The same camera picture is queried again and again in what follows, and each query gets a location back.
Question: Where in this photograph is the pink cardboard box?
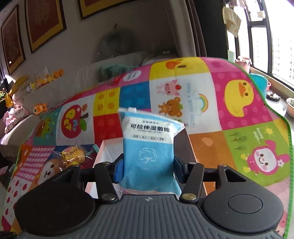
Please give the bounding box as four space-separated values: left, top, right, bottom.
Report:
94 129 196 198

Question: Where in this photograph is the packaged small bread bun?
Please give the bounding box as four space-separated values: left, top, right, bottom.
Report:
53 144 92 170

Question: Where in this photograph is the blue cotton pad pack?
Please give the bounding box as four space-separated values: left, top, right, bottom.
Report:
118 108 185 196

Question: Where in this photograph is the colourful cartoon play mat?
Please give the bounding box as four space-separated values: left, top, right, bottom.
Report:
1 57 293 238

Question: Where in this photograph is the orange fish plush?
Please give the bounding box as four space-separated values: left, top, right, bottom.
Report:
33 103 47 115

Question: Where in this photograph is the beige headboard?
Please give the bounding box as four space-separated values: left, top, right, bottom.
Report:
0 51 162 147

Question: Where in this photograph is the teal cloth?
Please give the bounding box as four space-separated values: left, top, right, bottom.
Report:
100 64 137 80

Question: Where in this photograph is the orange plush row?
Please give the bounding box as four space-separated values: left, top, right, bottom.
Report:
30 68 64 90

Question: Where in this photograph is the red framed picture middle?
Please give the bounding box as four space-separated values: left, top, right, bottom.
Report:
24 0 67 53

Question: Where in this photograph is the red framed picture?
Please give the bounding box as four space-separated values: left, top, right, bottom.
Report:
77 0 134 20
24 0 67 53
1 4 26 75

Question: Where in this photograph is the red framed picture right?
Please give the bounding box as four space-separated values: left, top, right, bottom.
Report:
77 0 134 20

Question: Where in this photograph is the red framed picture left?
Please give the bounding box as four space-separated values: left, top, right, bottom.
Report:
1 4 26 75

